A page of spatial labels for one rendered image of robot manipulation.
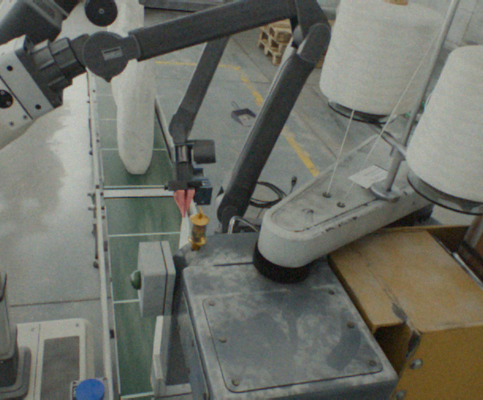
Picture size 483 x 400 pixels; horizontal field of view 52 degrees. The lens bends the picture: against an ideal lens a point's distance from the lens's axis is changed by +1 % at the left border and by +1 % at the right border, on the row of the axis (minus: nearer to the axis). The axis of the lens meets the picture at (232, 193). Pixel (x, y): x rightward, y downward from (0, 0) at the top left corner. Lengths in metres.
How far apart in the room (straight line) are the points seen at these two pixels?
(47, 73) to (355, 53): 0.52
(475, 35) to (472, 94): 7.39
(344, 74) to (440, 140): 0.24
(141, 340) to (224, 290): 1.21
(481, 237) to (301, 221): 0.33
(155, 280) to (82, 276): 1.97
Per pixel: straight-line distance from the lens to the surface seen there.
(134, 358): 1.83
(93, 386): 1.18
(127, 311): 1.97
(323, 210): 0.75
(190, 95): 1.40
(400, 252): 0.86
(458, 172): 0.63
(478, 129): 0.61
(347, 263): 0.79
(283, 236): 0.67
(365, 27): 0.79
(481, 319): 0.81
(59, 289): 2.63
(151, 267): 0.72
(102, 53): 0.91
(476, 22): 8.04
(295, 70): 0.96
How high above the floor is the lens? 1.81
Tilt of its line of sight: 32 degrees down
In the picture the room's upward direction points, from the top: 9 degrees clockwise
